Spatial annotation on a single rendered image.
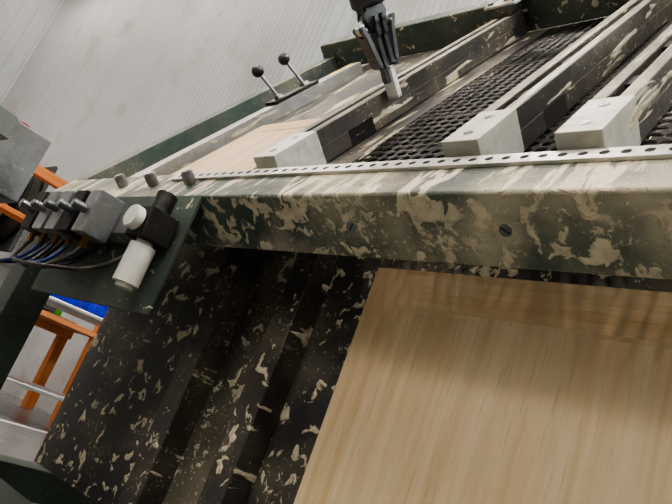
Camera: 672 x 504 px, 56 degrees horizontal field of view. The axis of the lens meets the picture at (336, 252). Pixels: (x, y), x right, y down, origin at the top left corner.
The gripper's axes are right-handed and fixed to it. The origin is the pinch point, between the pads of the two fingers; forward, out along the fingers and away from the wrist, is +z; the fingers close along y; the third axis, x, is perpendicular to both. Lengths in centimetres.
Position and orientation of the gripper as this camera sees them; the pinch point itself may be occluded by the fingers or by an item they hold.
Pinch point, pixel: (390, 81)
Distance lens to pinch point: 145.9
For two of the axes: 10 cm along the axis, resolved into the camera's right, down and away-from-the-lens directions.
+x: -7.3, -0.4, 6.8
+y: 6.1, -4.9, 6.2
